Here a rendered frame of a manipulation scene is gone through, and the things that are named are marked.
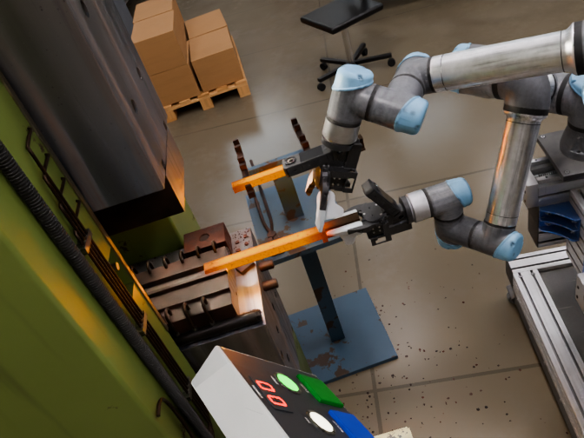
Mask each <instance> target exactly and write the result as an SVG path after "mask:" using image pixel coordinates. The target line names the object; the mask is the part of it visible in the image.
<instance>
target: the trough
mask: <svg viewBox="0 0 584 438"><path fill-rule="evenodd" d="M200 275H205V272H204V265H203V266H201V267H197V268H194V269H190V270H187V271H184V272H182V273H178V274H175V275H171V276H168V277H165V278H163V279H159V280H156V281H153V282H149V283H146V284H144V285H141V286H142V287H143V289H144V291H145V292H146V293H148V292H150V291H153V290H156V289H161V288H164V287H167V286H169V285H172V284H175V283H179V282H183V281H186V280H188V279H191V278H194V277H198V276H200Z"/></svg>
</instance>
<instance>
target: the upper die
mask: <svg viewBox="0 0 584 438"><path fill-rule="evenodd" d="M166 130H167V141H166V163H165V168H164V169H165V184H164V189H163V190H160V191H157V192H154V193H151V194H148V195H146V196H141V197H138V198H136V199H133V200H130V201H127V202H123V203H119V204H117V205H114V206H111V207H108V208H106V209H101V210H98V211H96V212H93V213H94V214H95V216H96V218H97V219H98V221H99V222H100V223H101V224H102V226H103V228H104V230H105V231H106V233H107V234H108V236H112V235H114V234H117V233H121V232H124V231H126V230H129V229H133V228H136V227H139V226H142V225H144V224H148V223H151V222H155V221H158V220H161V219H163V218H166V217H169V216H174V215H177V214H180V213H182V212H184V160H183V157H182V155H181V153H180V151H179V149H178V148H177V146H176V143H175V141H174V138H173V136H172V135H171V133H170V131H169V128H168V127H167V129H166Z"/></svg>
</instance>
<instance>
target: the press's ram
mask: <svg viewBox="0 0 584 438"><path fill-rule="evenodd" d="M0 70H1V72H2V73H3V75H4V77H5V78H6V80H7V81H8V83H9V84H10V86H11V88H12V89H13V90H14V91H15V93H16V95H17V97H18V98H19V100H20V101H21V103H22V104H23V106H24V108H25V109H26V110H27V111H28V113H29V114H30V117H31V118H32V120H33V121H34V123H35V124H36V126H37V127H38V128H39V130H40V131H41V133H42V134H43V136H44V138H45V140H46V141H47V143H48V144H49V146H50V147H51V148H52V150H53V151H54V153H55V154H56V156H57V158H58V159H59V161H60V163H61V164H62V165H63V167H64V168H65V170H66V171H67V173H68V174H69V176H70V178H71V179H72V181H73V182H74V184H75V185H76V187H77V188H78V190H79V191H80V193H81V194H82V196H83V198H84V199H85V201H86V202H87V204H88V205H89V206H90V208H91V210H92V211H93V212H96V211H98V210H101V209H106V208H108V207H111V206H114V205H117V204H119V203H123V202H127V201H130V200H133V199H136V198H138V197H141V196H146V195H148V194H151V193H154V192H157V191H160V190H163V189H164V184H165V169H164V168H165V163H166V141H167V130H166V129H167V120H168V115H167V113H166V111H165V109H164V107H163V105H162V103H161V101H160V98H159V96H158V95H157V93H156V90H155V88H154V86H153V83H152V82H151V80H150V78H149V75H148V73H147V71H146V69H145V67H144V65H143V62H142V60H141V58H140V57H139V54H138V52H137V50H136V47H135V45H134V44H133V42H132V40H131V37H130V35H129V32H128V31H127V29H126V27H125V25H124V22H123V20H122V18H121V16H120V14H119V12H118V10H117V7H116V5H115V3H114V1H113V0H0Z"/></svg>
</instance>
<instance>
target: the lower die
mask: <svg viewBox="0 0 584 438"><path fill-rule="evenodd" d="M216 251H217V252H216V253H214V251H213V250H211V251H208V252H205V253H201V254H199V255H200V258H197V256H196V255H194V256H191V257H189V258H186V259H183V261H184V263H181V261H177V262H172V263H170V264H167V266H168V268H167V269H166V268H165V267H164V266H161V267H158V268H155V269H151V270H150V271H151V274H149V272H148V271H145V272H142V273H139V274H136V275H134V276H135V277H136V279H137V280H138V281H139V283H140V284H141V285H144V284H146V283H149V282H153V281H156V280H159V279H163V278H165V277H168V276H171V275H175V274H178V273H182V272H184V271H187V270H190V269H194V268H197V267H201V266H203V264H204V263H206V262H211V261H214V260H216V259H219V258H222V257H225V256H229V253H228V251H227V250H226V248H225V246H223V247H221V248H218V249H216ZM236 293H237V286H236V272H235V269H230V270H227V268H224V269H219V270H217V271H214V272H210V273H208V274H205V275H200V276H198V277H194V278H191V279H188V280H186V281H183V282H179V283H175V284H172V285H169V286H167V287H164V288H161V289H156V290H153V291H150V292H148V293H146V294H147V296H148V297H149V299H150V300H151V301H152V303H153V304H154V306H155V307H156V309H157V311H158V312H159V314H160V315H161V317H162V318H163V320H164V321H165V323H166V324H167V326H168V327H169V331H168V332H169V334H170V336H172V335H174V332H173V330H172V329H171V327H170V326H169V324H168V323H167V321H166V319H165V316H164V310H165V309H166V308H169V309H170V311H171V313H172V314H173V315H172V316H169V314H168V317H169V319H170V321H171V322H172V324H173V326H174V327H175V329H176V331H178V332H179V334H181V333H183V332H186V331H189V330H191V329H192V327H191V325H190V324H189V321H188V320H187V318H186V316H185V315H184V313H183V303H184V302H186V303H188V305H189V307H190V310H187V309H186V310H187V313H188V315H189V317H190V319H191V320H192V322H193V323H194V324H195V326H197V327H198V328H200V327H202V326H205V325H209V324H210V321H209V319H208V317H207V316H206V314H205V313H204V311H203V309H202V304H201V297H202V296H204V297H205V298H206V300H207V302H208V304H207V305H205V307H206V309H207V310H208V312H209V314H210V316H211V318H212V320H213V321H215V322H219V321H221V320H225V319H228V318H230V317H233V316H236V315H240V309H239V301H238V294H237V295H236Z"/></svg>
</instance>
